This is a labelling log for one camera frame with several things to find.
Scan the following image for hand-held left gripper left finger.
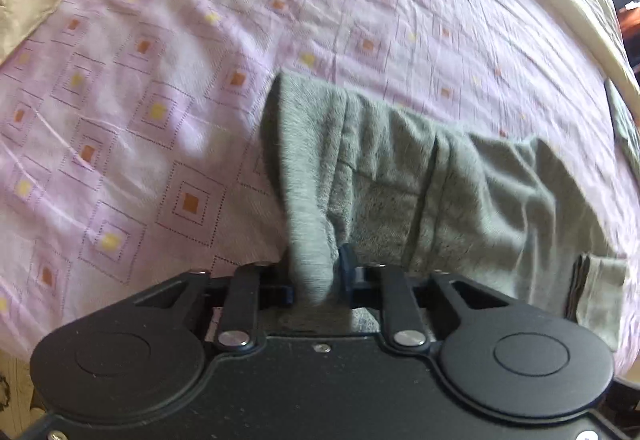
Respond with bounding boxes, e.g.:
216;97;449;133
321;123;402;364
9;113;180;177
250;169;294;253
135;262;296;354

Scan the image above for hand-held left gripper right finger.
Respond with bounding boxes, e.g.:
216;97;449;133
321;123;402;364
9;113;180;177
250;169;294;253
337;244;511;351

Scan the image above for light grey pants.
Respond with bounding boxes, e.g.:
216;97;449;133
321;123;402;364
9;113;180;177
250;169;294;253
260;70;629;352

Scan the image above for purple patterned bedsheet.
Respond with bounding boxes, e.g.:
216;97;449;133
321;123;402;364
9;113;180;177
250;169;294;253
0;0;640;382

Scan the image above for dark grey folded garment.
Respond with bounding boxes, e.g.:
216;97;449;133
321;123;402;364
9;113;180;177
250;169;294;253
604;78;640;167

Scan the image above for dark furniture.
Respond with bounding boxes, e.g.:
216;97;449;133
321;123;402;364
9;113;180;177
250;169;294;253
606;0;640;73

